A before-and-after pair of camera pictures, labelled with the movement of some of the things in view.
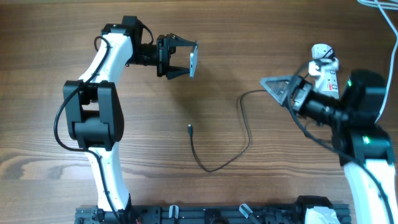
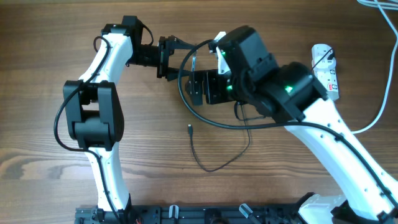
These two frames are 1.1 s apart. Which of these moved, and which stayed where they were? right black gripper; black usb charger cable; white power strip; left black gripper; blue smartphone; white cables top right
Moved: black usb charger cable; right black gripper
Stayed: white power strip; white cables top right; blue smartphone; left black gripper
